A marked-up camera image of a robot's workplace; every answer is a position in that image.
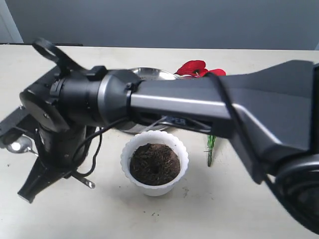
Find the dark brown soil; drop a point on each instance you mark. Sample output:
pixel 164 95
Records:
pixel 154 164

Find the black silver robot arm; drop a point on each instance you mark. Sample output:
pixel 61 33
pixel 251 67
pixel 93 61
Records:
pixel 270 117

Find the white scalloped flower pot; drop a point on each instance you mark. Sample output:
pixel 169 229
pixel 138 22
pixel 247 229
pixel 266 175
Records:
pixel 153 137

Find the silver metal spoon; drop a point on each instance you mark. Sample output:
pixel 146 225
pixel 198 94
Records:
pixel 24 144

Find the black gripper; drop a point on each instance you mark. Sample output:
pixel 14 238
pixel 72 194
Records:
pixel 58 101

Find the round stainless steel plate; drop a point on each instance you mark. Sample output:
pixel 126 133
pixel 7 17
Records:
pixel 146 73

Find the red artificial flower green stem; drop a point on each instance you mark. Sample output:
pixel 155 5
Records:
pixel 197 68

